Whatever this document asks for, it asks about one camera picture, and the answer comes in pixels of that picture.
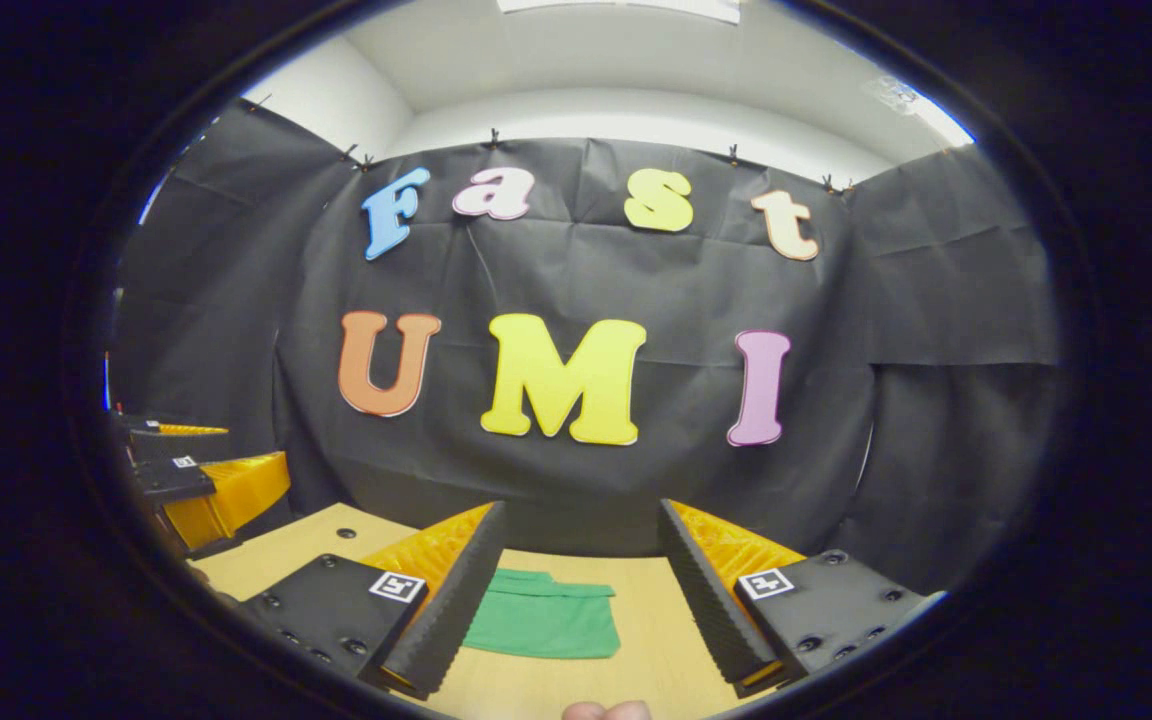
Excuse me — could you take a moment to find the black backdrop cloth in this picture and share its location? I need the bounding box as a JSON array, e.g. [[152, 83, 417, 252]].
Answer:
[[106, 100, 1062, 601]]

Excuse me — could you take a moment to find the green T-shirt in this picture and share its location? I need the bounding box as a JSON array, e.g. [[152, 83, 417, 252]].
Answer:
[[463, 568, 623, 661]]

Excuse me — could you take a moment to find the row of black cloth clips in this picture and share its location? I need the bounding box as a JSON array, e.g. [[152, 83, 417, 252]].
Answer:
[[244, 92, 857, 196]]

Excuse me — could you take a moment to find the white ceiling light panel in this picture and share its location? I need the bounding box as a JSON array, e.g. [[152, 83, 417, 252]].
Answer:
[[496, 0, 743, 24]]

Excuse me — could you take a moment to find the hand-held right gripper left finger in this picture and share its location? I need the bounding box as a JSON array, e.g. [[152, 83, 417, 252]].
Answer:
[[236, 501, 509, 701]]

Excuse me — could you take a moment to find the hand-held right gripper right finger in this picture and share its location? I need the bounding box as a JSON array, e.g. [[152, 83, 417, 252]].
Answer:
[[658, 498, 947, 699]]

